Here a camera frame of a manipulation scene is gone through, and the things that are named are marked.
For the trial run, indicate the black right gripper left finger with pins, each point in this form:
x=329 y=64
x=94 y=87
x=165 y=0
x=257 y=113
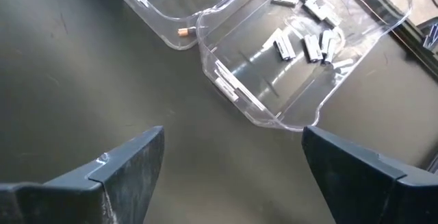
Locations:
x=85 y=203

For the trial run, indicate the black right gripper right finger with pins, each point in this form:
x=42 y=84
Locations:
x=376 y=200

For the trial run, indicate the clear plastic bin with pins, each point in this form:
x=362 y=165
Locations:
x=260 y=80
x=161 y=11

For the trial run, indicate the black and copper battery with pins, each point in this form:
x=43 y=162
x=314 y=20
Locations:
x=186 y=31

